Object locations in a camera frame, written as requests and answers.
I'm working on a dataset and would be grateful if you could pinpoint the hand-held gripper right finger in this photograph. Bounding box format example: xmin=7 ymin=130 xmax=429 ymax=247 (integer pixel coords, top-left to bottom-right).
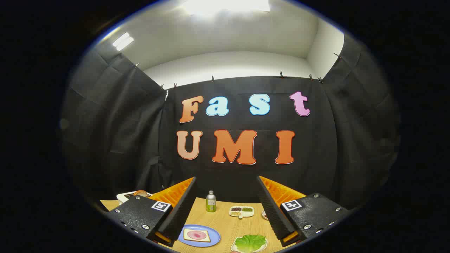
xmin=257 ymin=176 xmax=352 ymax=247

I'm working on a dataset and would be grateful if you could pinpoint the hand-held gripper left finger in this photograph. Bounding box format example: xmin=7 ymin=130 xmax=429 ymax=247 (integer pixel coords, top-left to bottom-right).
xmin=105 ymin=177 xmax=197 ymax=247

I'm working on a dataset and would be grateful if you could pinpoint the green lettuce leaf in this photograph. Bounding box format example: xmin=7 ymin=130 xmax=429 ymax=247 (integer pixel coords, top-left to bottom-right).
xmin=235 ymin=234 xmax=266 ymax=253

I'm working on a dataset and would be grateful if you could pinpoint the green label metal bottle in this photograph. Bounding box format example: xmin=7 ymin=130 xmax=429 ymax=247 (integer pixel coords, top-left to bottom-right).
xmin=206 ymin=190 xmax=217 ymax=213

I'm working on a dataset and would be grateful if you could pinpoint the white bread slice under ham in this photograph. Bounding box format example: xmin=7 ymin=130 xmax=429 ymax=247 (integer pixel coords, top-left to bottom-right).
xmin=183 ymin=228 xmax=211 ymax=243

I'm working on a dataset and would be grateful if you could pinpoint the white divided dish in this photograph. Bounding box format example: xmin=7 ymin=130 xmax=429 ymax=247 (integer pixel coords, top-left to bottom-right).
xmin=229 ymin=206 xmax=254 ymax=219

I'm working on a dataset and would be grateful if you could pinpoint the small white plate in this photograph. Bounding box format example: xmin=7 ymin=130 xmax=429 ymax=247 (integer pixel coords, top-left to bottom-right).
xmin=230 ymin=237 xmax=268 ymax=253

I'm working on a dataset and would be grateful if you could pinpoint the blue round plate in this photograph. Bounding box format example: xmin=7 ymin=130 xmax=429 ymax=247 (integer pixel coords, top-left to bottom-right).
xmin=178 ymin=224 xmax=221 ymax=247

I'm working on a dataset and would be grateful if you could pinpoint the white toaster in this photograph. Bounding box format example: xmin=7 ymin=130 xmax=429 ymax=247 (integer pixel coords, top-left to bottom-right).
xmin=116 ymin=191 xmax=153 ymax=205

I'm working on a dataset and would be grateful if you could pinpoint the black backdrop cloth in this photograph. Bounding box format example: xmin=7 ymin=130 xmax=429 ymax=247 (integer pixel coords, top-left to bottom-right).
xmin=60 ymin=33 xmax=401 ymax=211

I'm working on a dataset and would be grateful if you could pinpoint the small ceiling light panel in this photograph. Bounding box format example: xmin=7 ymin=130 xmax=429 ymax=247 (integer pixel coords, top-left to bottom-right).
xmin=112 ymin=32 xmax=135 ymax=51

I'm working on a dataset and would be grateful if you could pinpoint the large ceiling light panel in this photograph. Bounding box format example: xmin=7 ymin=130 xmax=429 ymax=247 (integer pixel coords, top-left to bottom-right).
xmin=183 ymin=0 xmax=270 ymax=15

